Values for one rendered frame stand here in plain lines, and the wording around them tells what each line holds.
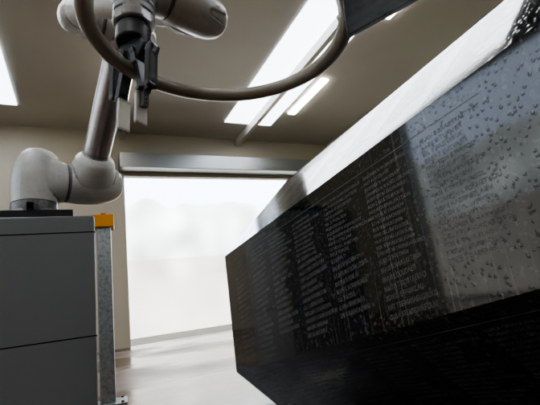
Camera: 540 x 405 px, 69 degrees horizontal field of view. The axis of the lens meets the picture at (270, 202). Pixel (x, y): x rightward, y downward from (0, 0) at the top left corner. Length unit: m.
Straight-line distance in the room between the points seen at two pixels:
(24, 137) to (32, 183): 6.62
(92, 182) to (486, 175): 1.45
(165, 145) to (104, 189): 6.66
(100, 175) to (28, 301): 0.54
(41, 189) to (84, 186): 0.15
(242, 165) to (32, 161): 6.85
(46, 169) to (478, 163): 1.48
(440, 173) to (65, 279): 1.21
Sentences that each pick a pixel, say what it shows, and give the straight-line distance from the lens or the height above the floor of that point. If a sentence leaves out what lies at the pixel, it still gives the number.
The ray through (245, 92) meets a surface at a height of 0.92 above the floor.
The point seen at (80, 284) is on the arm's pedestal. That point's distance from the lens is 1.45.
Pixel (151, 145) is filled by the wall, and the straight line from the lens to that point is 8.30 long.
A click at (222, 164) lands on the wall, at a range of 8.16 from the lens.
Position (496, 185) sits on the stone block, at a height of 0.52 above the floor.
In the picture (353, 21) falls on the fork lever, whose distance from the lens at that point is 0.77.
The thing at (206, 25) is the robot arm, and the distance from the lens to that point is 1.08.
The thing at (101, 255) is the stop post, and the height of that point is 0.83.
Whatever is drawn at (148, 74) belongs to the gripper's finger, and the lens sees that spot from 0.87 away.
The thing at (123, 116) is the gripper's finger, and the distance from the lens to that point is 0.89.
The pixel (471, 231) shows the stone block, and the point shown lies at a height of 0.48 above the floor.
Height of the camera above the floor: 0.43
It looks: 14 degrees up
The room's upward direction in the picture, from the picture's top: 8 degrees counter-clockwise
